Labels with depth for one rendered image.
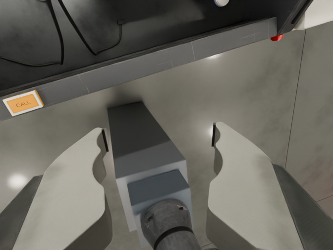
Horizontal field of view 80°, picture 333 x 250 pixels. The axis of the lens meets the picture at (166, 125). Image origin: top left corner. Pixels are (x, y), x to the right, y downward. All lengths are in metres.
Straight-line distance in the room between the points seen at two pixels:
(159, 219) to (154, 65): 0.40
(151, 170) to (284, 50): 1.55
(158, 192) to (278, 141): 1.74
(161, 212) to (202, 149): 1.19
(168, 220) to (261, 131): 1.57
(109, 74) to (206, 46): 0.20
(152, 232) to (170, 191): 0.12
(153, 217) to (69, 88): 0.40
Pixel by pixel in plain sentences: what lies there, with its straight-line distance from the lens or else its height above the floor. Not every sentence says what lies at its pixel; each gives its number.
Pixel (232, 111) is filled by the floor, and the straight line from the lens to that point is 1.74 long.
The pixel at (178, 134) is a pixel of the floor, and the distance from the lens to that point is 1.58.
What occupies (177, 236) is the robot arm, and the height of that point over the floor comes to 1.01.
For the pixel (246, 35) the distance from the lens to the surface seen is 0.50.
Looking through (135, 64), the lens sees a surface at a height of 0.95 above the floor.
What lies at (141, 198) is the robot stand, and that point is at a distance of 0.62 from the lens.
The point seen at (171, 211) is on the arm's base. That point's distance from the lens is 0.60.
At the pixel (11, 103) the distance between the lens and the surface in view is 0.42.
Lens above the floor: 1.35
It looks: 63 degrees down
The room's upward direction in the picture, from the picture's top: 140 degrees clockwise
